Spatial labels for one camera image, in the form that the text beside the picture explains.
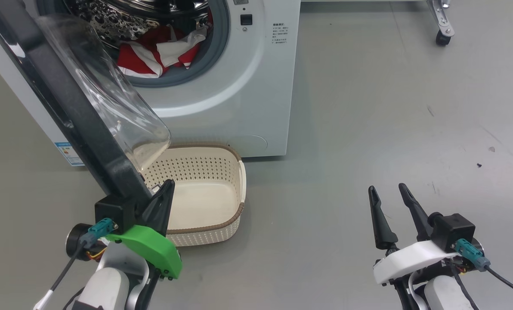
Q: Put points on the round glass washing machine door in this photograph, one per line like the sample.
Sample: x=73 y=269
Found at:
x=67 y=99

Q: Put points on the white front-load washing machine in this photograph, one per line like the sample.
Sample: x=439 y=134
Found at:
x=248 y=86

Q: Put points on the red garment with white bands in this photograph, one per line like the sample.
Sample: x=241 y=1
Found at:
x=134 y=60

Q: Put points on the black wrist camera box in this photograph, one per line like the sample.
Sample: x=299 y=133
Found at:
x=116 y=213
x=454 y=230

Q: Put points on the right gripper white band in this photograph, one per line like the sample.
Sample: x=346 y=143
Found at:
x=411 y=258

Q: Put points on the cream perforated laundry basket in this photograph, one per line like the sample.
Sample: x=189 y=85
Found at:
x=205 y=202

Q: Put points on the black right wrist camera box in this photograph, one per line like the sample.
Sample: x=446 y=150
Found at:
x=454 y=230

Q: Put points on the blue energy label sticker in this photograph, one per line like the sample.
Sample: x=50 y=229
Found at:
x=69 y=154

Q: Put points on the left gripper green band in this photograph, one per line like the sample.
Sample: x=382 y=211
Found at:
x=153 y=245

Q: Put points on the red garment with striped cuffs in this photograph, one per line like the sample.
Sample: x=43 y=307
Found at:
x=183 y=45

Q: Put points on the white wheeled partition panel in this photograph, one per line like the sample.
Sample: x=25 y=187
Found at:
x=441 y=21

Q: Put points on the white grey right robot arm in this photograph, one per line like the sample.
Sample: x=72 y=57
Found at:
x=441 y=292

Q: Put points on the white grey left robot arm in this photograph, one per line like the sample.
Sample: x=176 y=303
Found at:
x=110 y=284

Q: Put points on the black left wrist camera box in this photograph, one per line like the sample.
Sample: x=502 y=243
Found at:
x=116 y=213

